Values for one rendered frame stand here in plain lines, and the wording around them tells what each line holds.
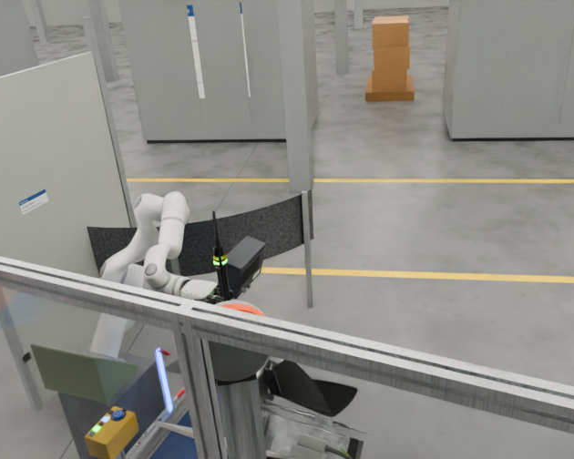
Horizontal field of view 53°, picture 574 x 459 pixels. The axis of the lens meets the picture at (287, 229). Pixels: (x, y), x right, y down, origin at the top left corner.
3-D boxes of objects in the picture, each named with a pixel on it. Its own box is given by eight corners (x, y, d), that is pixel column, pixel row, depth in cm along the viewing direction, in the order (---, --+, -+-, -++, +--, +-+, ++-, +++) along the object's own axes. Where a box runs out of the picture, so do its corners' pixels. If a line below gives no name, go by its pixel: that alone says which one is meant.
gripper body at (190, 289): (193, 290, 205) (220, 296, 200) (178, 306, 196) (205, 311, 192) (190, 272, 201) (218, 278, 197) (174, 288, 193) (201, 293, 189)
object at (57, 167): (38, 412, 360) (-91, 56, 259) (32, 410, 362) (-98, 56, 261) (154, 307, 456) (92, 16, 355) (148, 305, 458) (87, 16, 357)
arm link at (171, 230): (170, 204, 207) (160, 277, 190) (188, 228, 220) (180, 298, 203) (148, 209, 209) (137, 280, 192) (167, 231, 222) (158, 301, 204)
